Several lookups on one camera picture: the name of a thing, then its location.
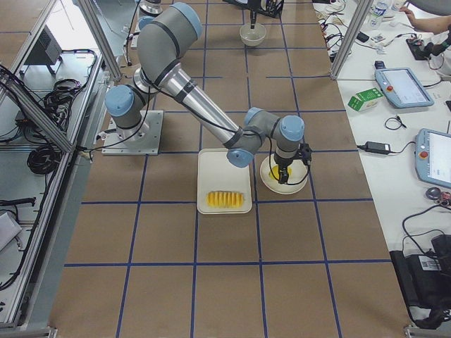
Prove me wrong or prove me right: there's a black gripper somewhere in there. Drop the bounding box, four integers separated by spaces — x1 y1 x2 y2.
274 154 293 184

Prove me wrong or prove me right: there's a yellow lemon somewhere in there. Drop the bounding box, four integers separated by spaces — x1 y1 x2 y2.
268 165 292 181

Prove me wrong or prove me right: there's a white ceramic bowl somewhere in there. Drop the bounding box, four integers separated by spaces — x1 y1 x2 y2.
240 23 267 47

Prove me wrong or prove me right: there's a person forearm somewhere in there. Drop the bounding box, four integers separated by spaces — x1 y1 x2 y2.
401 6 451 35

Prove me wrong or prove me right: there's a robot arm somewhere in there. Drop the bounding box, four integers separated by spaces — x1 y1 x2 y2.
137 2 311 186
137 1 202 37

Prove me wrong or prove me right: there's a white round plate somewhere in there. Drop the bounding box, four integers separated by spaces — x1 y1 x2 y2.
260 155 308 194

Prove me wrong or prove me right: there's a white rectangular tray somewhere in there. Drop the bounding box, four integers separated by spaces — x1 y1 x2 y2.
197 149 252 214

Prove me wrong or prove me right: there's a black power adapter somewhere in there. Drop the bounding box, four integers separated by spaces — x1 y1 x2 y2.
364 141 391 155

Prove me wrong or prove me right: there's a green white carton box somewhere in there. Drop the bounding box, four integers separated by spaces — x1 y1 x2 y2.
347 87 383 111

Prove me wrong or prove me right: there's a clear water bottle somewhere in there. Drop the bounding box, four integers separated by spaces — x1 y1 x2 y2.
366 0 389 30

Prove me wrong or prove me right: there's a blue teach pendant far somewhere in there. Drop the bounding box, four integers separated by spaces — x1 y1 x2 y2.
374 68 434 108

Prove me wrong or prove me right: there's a blue teach pendant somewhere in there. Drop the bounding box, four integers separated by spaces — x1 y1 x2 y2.
415 128 450 188
374 68 434 108

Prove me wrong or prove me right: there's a blue teach pendant near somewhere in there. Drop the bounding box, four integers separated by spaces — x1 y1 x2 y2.
415 128 450 188

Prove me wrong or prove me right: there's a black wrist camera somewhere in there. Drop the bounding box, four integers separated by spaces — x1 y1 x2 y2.
298 143 312 167

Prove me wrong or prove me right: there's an aluminium frame post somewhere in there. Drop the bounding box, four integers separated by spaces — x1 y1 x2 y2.
330 1 372 80

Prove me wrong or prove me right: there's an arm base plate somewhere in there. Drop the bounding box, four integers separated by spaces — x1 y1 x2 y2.
101 110 164 156

